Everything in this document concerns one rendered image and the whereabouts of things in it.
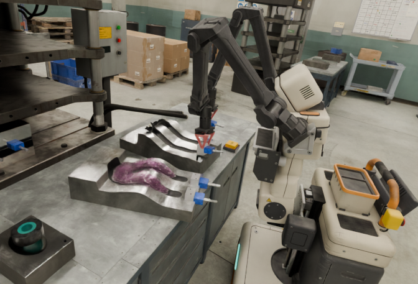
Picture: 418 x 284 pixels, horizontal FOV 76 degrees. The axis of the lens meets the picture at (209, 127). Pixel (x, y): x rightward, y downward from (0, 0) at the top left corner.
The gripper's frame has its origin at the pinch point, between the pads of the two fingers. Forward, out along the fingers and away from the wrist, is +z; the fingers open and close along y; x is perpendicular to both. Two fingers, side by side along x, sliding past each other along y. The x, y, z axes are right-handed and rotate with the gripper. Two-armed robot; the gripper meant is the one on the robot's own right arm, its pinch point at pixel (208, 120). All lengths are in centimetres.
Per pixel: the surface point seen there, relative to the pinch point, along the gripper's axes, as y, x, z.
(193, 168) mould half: 36.1, 10.4, 10.5
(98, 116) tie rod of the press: 26, -61, 6
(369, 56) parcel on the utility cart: -559, 121, 5
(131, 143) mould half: 36.0, -27.5, 9.5
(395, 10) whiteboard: -614, 146, -90
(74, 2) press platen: 33, -64, -57
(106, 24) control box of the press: 5, -73, -45
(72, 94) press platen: 38, -67, -9
